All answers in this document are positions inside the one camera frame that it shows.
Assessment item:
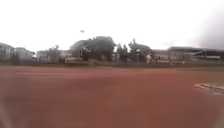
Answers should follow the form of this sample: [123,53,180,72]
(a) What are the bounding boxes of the long low building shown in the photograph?
[150,46,224,63]

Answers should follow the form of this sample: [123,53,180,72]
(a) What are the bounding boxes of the large dark tree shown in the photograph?
[69,35,116,62]

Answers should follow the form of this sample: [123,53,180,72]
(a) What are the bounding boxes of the pale building with trees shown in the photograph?
[0,42,36,64]

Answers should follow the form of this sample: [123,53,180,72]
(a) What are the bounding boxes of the tall light pole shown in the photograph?
[79,29,86,62]

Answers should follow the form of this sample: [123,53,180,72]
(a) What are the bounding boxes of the group of dark trees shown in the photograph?
[115,38,153,64]

